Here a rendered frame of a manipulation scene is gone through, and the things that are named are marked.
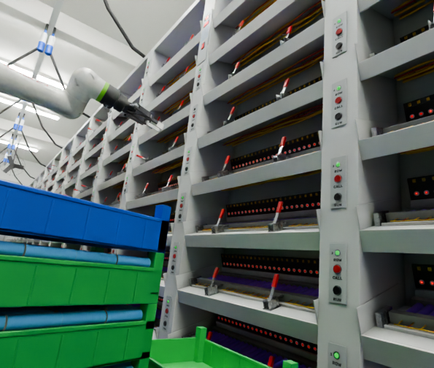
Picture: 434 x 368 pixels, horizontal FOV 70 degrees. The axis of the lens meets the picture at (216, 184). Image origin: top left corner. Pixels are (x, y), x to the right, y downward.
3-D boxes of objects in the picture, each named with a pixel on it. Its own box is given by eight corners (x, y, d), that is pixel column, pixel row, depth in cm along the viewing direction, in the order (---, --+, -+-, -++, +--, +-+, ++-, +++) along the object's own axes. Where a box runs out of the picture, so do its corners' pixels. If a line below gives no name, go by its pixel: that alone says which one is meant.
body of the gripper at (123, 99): (109, 110, 140) (128, 121, 145) (116, 104, 133) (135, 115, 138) (116, 97, 143) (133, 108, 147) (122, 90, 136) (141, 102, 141)
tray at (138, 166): (186, 154, 137) (183, 133, 138) (133, 176, 185) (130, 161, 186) (222, 153, 149) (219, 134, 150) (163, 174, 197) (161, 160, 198)
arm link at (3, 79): (-6, 65, 107) (-9, 51, 113) (-19, 92, 110) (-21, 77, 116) (92, 106, 134) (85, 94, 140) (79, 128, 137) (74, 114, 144)
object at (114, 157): (133, 148, 197) (130, 127, 198) (103, 166, 245) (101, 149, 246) (161, 148, 210) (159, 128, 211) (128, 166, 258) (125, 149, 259)
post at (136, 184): (101, 331, 163) (155, 45, 207) (96, 327, 170) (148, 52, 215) (138, 330, 174) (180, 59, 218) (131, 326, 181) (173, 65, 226)
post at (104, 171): (71, 308, 218) (117, 86, 262) (68, 306, 225) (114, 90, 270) (99, 309, 229) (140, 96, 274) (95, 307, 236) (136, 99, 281)
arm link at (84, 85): (76, 65, 122) (80, 59, 131) (61, 91, 126) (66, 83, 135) (109, 86, 129) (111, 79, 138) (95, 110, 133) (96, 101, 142)
